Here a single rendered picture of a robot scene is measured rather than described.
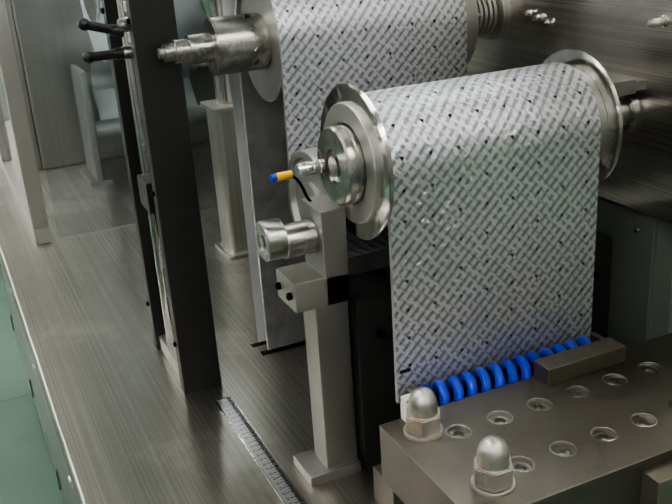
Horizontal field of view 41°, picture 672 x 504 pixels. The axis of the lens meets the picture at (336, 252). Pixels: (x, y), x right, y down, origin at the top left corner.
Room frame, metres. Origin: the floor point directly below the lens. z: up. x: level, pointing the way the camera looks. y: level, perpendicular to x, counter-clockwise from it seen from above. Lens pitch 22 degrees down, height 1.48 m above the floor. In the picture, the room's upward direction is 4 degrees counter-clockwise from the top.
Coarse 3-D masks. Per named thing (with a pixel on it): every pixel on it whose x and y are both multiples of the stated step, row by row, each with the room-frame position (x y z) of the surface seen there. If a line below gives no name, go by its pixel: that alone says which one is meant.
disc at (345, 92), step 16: (336, 96) 0.83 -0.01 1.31; (352, 96) 0.80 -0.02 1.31; (368, 112) 0.77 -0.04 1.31; (320, 128) 0.87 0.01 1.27; (384, 144) 0.75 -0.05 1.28; (384, 160) 0.75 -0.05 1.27; (384, 176) 0.75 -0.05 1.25; (384, 192) 0.75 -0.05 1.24; (384, 208) 0.75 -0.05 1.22; (352, 224) 0.81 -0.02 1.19; (368, 224) 0.78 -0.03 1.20; (384, 224) 0.75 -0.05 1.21
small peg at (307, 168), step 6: (300, 162) 0.81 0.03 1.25; (306, 162) 0.81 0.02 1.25; (312, 162) 0.81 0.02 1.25; (318, 162) 0.81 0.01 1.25; (324, 162) 0.81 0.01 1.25; (300, 168) 0.80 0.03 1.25; (306, 168) 0.80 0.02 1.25; (312, 168) 0.81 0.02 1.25; (318, 168) 0.81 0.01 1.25; (324, 168) 0.81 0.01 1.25; (300, 174) 0.80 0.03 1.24; (306, 174) 0.81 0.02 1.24
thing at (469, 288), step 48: (576, 192) 0.83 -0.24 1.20; (432, 240) 0.77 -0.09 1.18; (480, 240) 0.79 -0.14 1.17; (528, 240) 0.81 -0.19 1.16; (576, 240) 0.84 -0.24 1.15; (432, 288) 0.77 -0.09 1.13; (480, 288) 0.79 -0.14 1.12; (528, 288) 0.81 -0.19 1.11; (576, 288) 0.84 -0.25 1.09; (432, 336) 0.77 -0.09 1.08; (480, 336) 0.79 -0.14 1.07; (528, 336) 0.81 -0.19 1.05; (576, 336) 0.84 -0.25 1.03; (432, 384) 0.77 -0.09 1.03
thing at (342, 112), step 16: (336, 112) 0.82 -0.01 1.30; (352, 112) 0.79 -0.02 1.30; (352, 128) 0.79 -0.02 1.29; (368, 128) 0.77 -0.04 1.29; (368, 144) 0.76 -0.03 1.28; (368, 160) 0.76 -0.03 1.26; (368, 176) 0.77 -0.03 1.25; (368, 192) 0.77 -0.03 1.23; (352, 208) 0.80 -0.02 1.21; (368, 208) 0.77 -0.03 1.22
